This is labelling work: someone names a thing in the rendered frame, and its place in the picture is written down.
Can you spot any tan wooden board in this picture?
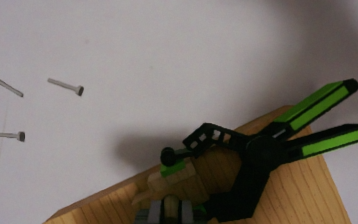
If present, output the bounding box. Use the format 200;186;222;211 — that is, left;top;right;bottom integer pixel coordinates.
42;105;352;224

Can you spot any black spring clamp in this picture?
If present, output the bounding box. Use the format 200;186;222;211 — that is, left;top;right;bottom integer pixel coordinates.
160;78;358;223

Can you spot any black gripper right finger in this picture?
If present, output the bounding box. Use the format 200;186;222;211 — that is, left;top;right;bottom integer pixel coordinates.
178;200;208;224

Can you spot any grey metal nail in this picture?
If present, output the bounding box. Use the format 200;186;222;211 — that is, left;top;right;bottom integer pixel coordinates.
0;80;23;97
0;132;25;142
47;78;84;96

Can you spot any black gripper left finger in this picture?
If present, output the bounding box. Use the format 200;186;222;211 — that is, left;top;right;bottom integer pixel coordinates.
133;200;164;224

